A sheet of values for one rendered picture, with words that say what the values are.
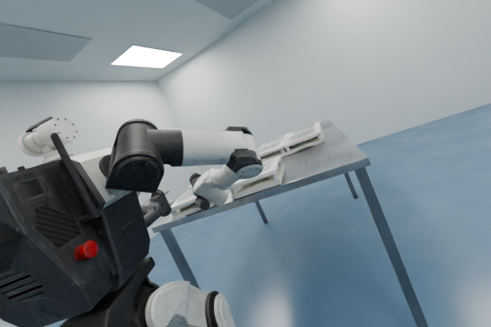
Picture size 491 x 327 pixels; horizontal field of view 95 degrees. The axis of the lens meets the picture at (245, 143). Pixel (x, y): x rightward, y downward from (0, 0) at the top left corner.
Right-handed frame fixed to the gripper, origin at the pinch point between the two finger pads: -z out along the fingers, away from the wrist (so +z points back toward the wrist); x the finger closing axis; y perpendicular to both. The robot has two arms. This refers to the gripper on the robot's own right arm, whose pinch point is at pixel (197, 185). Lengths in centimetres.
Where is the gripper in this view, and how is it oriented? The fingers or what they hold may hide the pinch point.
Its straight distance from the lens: 107.5
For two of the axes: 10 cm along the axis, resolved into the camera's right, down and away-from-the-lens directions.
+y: 8.2, -4.0, 4.0
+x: 4.0, 9.1, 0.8
